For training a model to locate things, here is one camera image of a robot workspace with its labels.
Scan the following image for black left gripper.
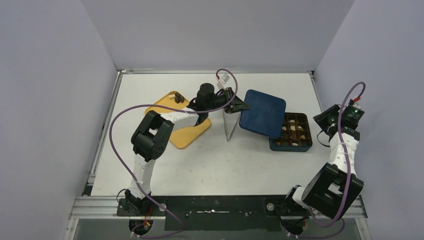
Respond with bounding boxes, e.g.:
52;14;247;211
206;87;250;115

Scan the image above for metal tweezers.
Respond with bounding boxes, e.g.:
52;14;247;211
222;111;241;142

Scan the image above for blue box lid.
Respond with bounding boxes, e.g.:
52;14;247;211
239;89;287;139

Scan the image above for blue chocolate box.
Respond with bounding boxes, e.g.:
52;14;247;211
268;112;313;153

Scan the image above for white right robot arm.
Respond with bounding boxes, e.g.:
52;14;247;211
282;101;365;220

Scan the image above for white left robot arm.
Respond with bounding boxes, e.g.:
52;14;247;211
125;83;250;215

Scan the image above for yellow tray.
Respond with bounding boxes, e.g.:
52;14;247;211
145;91;212;149

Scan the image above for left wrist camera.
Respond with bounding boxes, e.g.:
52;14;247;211
219;74;230;85

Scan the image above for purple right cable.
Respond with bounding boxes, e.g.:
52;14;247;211
281;81;367;239

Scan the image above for purple cable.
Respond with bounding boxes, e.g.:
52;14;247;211
108;68;239;240
281;81;367;239

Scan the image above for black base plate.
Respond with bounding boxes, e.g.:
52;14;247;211
116;194;309;232

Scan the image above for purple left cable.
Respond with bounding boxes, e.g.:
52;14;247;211
108;68;239;240

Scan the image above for aluminium frame rail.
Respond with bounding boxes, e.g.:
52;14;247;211
69;196;167;220

